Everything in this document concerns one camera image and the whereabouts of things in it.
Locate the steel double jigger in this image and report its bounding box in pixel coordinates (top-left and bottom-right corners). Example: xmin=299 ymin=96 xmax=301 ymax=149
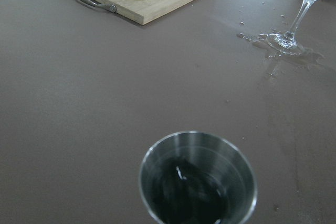
xmin=139 ymin=131 xmax=258 ymax=223

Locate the clear wine glass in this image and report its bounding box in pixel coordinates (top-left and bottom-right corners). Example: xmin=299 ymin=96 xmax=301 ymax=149
xmin=265 ymin=0 xmax=318 ymax=55

